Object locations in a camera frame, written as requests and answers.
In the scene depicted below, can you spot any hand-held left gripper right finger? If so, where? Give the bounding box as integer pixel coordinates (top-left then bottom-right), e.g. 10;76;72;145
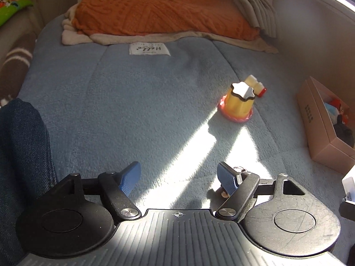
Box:
216;161;307;223

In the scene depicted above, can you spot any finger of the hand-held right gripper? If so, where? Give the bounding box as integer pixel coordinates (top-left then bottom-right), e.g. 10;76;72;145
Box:
339;197;355;220

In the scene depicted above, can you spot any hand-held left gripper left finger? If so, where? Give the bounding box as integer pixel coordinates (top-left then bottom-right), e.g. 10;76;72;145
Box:
51;161;142;223

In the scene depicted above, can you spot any small black-hat figurine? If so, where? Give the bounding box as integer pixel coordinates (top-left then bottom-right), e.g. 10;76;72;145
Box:
209;166;249;199

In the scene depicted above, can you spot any pink cardboard box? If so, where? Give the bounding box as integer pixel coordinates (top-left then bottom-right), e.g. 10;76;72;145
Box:
296;76;355;176

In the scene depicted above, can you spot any white and blue packet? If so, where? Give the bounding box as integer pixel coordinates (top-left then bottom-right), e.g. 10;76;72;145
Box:
324;102;339;117

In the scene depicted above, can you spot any red hooded doll keychain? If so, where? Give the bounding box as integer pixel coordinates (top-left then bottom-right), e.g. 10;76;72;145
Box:
331;98;351;124

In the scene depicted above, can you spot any yellow pudding toy pink base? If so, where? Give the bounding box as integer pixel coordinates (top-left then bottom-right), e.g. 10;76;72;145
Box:
218;82;254;124

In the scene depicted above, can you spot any small cream toy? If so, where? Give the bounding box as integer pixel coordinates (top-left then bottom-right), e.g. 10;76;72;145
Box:
245;74;268;98

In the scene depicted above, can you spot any person's denim leg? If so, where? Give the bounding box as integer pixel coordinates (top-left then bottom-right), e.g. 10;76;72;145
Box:
0;98;57;266

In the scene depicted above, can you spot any white fabric label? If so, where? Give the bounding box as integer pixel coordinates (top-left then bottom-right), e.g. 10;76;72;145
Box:
129;43;170;57

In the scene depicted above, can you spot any brown striped cushion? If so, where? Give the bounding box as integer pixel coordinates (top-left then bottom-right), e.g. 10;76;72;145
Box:
0;32;38;100

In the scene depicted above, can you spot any orange blanket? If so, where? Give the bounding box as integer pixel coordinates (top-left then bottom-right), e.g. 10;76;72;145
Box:
71;0;261;41

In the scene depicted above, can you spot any grey pleated cloth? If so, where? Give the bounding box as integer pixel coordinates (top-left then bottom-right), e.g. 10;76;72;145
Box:
216;0;278;38

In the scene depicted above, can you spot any green printed cushion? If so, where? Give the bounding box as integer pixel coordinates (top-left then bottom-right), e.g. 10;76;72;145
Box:
0;0;34;28

